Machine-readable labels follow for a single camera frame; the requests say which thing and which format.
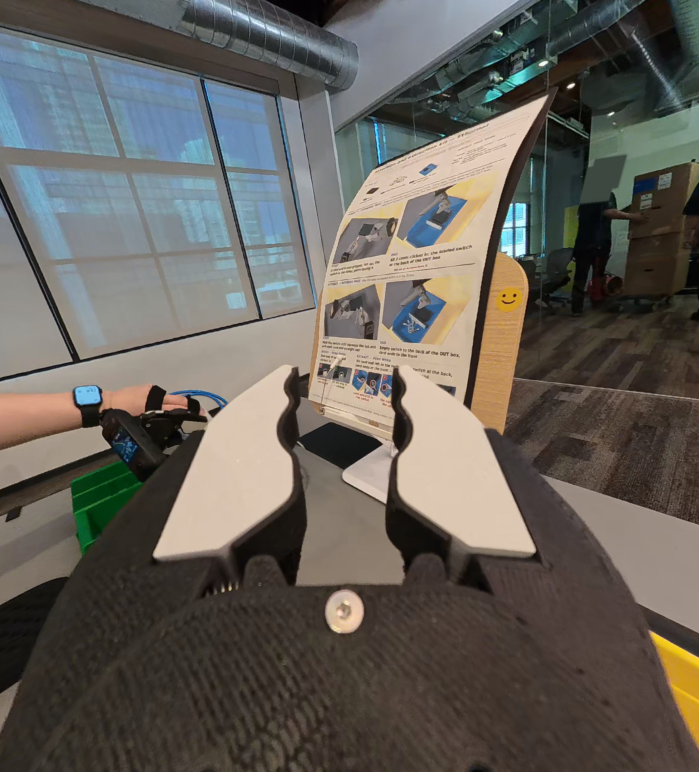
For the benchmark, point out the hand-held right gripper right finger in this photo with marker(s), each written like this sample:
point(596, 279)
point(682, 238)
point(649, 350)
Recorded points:
point(464, 482)

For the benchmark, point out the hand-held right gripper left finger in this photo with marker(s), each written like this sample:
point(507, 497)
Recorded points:
point(235, 476)

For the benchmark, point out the green plastic bin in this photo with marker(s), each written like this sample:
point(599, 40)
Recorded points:
point(102, 500)

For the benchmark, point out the person's left forearm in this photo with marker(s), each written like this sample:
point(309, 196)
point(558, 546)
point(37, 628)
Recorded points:
point(17, 419)

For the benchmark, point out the person's left hand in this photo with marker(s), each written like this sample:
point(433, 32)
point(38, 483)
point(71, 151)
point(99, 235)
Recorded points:
point(129, 399)

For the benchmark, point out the black smartwatch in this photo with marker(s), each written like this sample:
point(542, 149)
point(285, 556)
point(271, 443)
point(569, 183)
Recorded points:
point(88, 401)

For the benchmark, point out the white sign stand base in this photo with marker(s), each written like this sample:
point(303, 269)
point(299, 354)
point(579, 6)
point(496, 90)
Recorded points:
point(370, 476)

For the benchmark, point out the black table mat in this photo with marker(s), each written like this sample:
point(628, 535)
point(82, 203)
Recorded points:
point(340, 443)

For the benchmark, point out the black office chair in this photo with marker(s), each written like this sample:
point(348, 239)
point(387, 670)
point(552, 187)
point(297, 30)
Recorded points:
point(554, 271)

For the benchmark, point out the instruction sign board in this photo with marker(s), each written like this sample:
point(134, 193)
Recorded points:
point(434, 253)

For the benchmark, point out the large paned window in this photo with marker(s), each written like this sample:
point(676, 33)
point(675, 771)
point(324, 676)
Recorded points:
point(114, 211)

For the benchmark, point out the tall cardboard box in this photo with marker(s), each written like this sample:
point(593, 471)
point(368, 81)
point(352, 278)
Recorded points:
point(663, 241)

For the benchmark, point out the silver round duct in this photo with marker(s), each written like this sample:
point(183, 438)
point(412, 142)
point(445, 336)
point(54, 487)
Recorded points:
point(277, 36)

